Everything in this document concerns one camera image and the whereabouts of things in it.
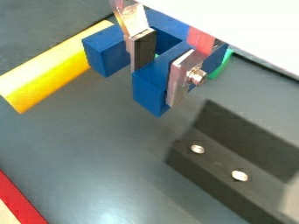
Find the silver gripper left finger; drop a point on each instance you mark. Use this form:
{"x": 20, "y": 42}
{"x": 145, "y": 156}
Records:
{"x": 138, "y": 35}

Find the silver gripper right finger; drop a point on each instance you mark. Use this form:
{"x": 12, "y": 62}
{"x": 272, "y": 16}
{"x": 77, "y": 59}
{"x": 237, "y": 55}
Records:
{"x": 186, "y": 71}

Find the blue U-shaped block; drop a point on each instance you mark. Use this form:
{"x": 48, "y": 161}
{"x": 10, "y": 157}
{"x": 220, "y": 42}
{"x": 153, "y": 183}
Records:
{"x": 106, "y": 57}

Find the black L-shaped fixture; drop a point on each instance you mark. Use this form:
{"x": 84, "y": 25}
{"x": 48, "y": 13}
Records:
{"x": 240, "y": 164}

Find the red puzzle base board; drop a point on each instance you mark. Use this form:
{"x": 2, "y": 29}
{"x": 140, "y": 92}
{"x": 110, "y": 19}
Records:
{"x": 17, "y": 209}

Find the green stepped block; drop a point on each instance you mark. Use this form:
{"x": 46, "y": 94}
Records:
{"x": 218, "y": 65}

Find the yellow long bar block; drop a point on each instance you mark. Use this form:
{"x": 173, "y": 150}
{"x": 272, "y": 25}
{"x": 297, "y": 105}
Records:
{"x": 32, "y": 81}

